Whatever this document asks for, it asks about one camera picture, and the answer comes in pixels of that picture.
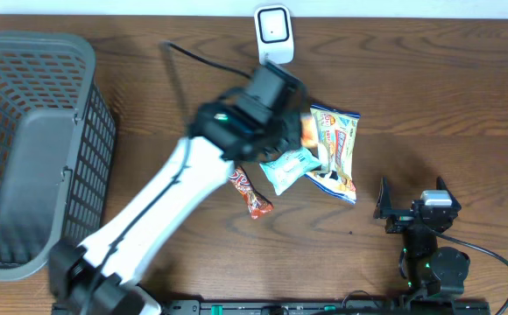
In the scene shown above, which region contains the red Top chocolate bar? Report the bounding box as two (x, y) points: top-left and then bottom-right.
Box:
(229, 166), (274, 219)

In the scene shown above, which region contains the light blue wet wipes pack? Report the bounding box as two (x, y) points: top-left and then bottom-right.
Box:
(260, 147), (321, 196)

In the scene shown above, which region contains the yellow snack bag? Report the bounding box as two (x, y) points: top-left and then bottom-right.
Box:
(305, 103), (361, 204)

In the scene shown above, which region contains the orange snack packet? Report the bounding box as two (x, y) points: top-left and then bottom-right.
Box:
(300, 113), (319, 149)

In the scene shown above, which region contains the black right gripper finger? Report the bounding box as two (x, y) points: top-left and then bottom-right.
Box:
(375, 177), (392, 213)
(436, 176), (460, 207)

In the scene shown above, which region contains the white barcode scanner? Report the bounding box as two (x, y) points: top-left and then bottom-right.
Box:
(254, 4), (294, 65)

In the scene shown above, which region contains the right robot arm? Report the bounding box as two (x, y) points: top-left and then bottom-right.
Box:
(373, 178), (470, 309)

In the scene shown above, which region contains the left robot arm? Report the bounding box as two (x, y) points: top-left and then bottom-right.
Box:
(49, 87), (302, 314)

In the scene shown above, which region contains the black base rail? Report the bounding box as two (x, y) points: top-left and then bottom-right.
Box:
(51, 298), (492, 315)

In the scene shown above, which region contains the grey plastic shopping basket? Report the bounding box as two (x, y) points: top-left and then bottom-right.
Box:
(0, 31), (116, 282)

